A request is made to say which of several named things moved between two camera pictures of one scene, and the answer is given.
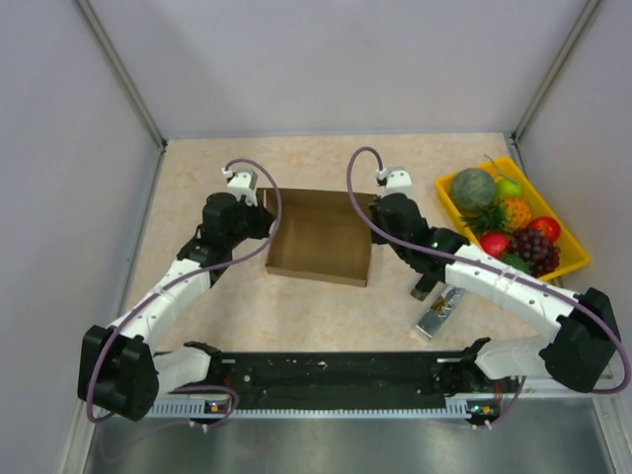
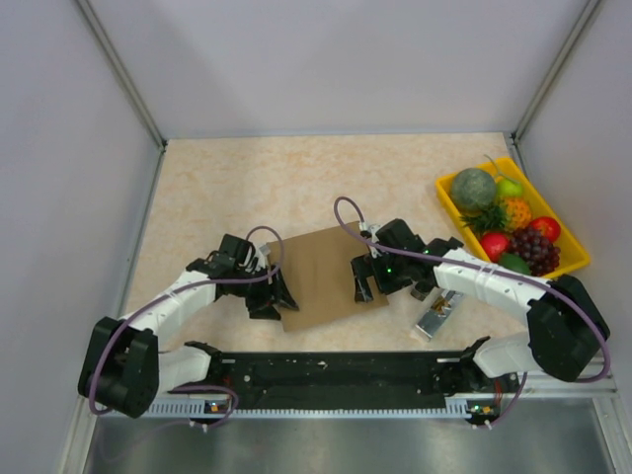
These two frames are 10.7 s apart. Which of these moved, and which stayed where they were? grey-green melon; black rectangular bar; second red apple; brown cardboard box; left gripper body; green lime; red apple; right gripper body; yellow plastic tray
Moved: right gripper body; brown cardboard box; left gripper body
Stayed: green lime; black rectangular bar; red apple; grey-green melon; yellow plastic tray; second red apple
